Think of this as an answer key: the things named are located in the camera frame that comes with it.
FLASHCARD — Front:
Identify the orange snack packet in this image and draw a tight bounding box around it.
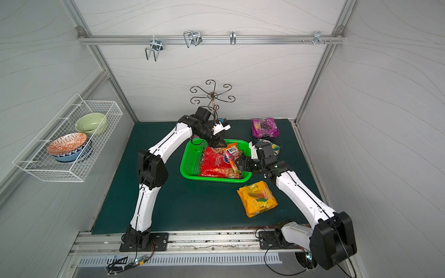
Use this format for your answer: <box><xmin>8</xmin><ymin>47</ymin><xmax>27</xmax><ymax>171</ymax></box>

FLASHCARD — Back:
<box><xmin>224</xmin><ymin>142</ymin><xmax>240</xmax><ymax>173</ymax></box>

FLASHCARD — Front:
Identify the red candy bag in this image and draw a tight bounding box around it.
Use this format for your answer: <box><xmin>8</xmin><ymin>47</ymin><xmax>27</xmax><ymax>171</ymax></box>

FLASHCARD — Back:
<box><xmin>200</xmin><ymin>147</ymin><xmax>242</xmax><ymax>179</ymax></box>

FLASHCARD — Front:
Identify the green tea snack packet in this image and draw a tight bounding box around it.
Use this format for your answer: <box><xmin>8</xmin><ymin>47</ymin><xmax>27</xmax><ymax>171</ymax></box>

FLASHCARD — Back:
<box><xmin>258</xmin><ymin>139</ymin><xmax>281</xmax><ymax>155</ymax></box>

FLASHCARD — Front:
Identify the yellow mango candy bag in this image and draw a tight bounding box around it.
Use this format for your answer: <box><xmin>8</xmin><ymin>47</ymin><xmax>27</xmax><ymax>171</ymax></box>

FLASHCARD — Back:
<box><xmin>237</xmin><ymin>181</ymin><xmax>278</xmax><ymax>218</ymax></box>

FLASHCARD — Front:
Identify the green plastic basket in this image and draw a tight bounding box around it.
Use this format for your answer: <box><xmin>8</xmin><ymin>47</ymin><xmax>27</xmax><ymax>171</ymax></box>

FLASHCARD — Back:
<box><xmin>180</xmin><ymin>138</ymin><xmax>252</xmax><ymax>184</ymax></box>

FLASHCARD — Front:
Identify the purple snack bag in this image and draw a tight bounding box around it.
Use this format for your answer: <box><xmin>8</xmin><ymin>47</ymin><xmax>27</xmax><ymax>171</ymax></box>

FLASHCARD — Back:
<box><xmin>252</xmin><ymin>118</ymin><xmax>279</xmax><ymax>139</ymax></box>

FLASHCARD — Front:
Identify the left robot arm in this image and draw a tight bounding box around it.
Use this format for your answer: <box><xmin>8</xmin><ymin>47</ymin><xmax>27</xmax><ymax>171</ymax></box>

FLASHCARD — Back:
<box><xmin>122</xmin><ymin>107</ymin><xmax>230</xmax><ymax>250</ymax></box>

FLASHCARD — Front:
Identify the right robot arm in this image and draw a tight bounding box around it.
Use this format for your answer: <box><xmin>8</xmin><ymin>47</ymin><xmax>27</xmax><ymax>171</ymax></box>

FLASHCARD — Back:
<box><xmin>235</xmin><ymin>142</ymin><xmax>357</xmax><ymax>270</ymax></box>

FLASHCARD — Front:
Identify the metal jewelry tree stand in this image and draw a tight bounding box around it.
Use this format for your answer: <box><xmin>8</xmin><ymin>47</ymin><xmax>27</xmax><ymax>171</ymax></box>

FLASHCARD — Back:
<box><xmin>190</xmin><ymin>79</ymin><xmax>236</xmax><ymax>121</ymax></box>

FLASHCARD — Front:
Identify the looped metal hook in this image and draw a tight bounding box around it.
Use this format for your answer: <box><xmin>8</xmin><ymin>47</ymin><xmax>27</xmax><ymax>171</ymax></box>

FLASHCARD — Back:
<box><xmin>183</xmin><ymin>31</ymin><xmax>202</xmax><ymax>48</ymax></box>

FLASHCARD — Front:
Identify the small metal hook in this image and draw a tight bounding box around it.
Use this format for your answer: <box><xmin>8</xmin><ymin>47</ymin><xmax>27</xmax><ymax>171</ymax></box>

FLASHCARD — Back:
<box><xmin>229</xmin><ymin>31</ymin><xmax>236</xmax><ymax>45</ymax></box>

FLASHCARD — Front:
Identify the double prong metal hook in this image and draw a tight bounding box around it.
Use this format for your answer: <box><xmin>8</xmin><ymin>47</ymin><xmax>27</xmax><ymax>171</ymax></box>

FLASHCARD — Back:
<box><xmin>145</xmin><ymin>37</ymin><xmax>163</xmax><ymax>61</ymax></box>

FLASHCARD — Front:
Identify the light green ceramic bowl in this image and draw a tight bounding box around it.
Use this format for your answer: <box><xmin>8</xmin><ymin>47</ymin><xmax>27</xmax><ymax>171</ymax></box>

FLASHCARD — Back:
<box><xmin>75</xmin><ymin>112</ymin><xmax>108</xmax><ymax>137</ymax></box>

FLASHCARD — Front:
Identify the blue bowl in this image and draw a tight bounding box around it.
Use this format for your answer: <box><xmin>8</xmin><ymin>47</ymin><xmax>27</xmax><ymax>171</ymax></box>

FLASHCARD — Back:
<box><xmin>52</xmin><ymin>145</ymin><xmax>92</xmax><ymax>163</ymax></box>

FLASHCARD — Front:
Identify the orange patterned bowl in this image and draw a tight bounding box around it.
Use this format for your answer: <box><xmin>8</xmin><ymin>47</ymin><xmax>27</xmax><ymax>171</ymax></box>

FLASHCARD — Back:
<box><xmin>46</xmin><ymin>132</ymin><xmax>88</xmax><ymax>156</ymax></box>

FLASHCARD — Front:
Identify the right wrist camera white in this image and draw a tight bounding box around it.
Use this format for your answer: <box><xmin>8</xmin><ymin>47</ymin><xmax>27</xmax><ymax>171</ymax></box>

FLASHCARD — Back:
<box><xmin>249</xmin><ymin>140</ymin><xmax>258</xmax><ymax>159</ymax></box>

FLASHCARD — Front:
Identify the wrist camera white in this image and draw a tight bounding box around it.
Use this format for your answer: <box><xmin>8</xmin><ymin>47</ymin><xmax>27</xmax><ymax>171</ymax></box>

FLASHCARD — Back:
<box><xmin>249</xmin><ymin>140</ymin><xmax>258</xmax><ymax>159</ymax></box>
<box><xmin>212</xmin><ymin>118</ymin><xmax>231</xmax><ymax>135</ymax></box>

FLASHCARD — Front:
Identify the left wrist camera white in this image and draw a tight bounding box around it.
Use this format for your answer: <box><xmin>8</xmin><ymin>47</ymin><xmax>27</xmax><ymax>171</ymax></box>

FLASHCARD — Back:
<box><xmin>212</xmin><ymin>118</ymin><xmax>231</xmax><ymax>135</ymax></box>

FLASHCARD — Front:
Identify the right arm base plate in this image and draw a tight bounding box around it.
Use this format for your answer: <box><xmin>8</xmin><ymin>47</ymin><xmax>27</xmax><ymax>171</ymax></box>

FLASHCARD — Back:
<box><xmin>255</xmin><ymin>229</ymin><xmax>304</xmax><ymax>251</ymax></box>

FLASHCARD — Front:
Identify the aluminium front frame rail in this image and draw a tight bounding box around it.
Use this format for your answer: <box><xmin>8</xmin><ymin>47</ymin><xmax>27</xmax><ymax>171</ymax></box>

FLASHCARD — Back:
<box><xmin>68</xmin><ymin>228</ymin><xmax>302</xmax><ymax>256</ymax></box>

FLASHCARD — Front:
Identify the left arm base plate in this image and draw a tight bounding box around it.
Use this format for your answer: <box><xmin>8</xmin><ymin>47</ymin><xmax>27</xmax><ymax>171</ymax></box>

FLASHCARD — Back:
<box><xmin>119</xmin><ymin>232</ymin><xmax>169</xmax><ymax>252</ymax></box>

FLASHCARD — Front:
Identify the right base black cable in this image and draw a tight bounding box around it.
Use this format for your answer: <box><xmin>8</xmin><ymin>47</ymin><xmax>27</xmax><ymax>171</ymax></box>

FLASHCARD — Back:
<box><xmin>255</xmin><ymin>227</ymin><xmax>319</xmax><ymax>276</ymax></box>

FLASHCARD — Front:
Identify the right metal bracket hook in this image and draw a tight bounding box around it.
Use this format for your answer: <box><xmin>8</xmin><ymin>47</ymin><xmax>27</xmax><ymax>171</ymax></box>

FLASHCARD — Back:
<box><xmin>301</xmin><ymin>31</ymin><xmax>332</xmax><ymax>45</ymax></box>

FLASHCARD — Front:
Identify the white wire wall basket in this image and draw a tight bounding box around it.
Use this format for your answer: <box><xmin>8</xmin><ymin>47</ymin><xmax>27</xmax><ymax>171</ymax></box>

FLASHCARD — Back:
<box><xmin>13</xmin><ymin>95</ymin><xmax>123</xmax><ymax>183</ymax></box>

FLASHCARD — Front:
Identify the left base cable bundle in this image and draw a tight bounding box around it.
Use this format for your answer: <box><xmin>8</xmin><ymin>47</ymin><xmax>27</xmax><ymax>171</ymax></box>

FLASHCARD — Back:
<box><xmin>105</xmin><ymin>239</ymin><xmax>155</xmax><ymax>276</ymax></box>

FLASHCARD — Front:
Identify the horizontal aluminium rail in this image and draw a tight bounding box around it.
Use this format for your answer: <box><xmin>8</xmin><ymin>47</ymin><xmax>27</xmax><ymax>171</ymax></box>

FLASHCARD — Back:
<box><xmin>78</xmin><ymin>34</ymin><xmax>346</xmax><ymax>46</ymax></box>

